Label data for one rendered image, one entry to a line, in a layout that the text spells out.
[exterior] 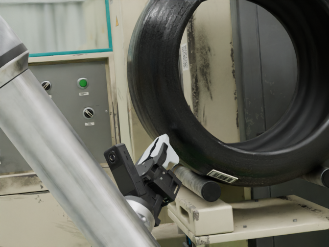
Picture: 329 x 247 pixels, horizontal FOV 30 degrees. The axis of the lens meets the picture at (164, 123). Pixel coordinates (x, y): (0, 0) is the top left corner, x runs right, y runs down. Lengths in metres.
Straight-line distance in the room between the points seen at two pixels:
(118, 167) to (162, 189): 0.10
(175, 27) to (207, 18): 0.41
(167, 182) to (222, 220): 0.20
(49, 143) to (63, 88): 1.14
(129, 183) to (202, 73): 0.61
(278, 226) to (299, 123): 0.36
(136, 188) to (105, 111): 0.88
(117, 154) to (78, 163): 0.29
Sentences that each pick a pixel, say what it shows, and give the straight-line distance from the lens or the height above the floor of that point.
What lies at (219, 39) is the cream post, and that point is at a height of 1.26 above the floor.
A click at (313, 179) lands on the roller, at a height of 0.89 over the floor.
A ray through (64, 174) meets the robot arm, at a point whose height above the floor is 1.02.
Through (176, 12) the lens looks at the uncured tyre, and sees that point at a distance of 1.33.
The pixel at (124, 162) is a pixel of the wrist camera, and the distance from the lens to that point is 1.19.
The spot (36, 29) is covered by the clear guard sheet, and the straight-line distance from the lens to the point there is 2.03.
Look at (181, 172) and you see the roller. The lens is 1.59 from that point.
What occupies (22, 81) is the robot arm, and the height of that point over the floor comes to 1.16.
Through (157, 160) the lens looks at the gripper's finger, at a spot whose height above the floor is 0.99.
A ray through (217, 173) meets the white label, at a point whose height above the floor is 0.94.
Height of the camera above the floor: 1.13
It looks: 3 degrees down
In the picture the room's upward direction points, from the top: 5 degrees counter-clockwise
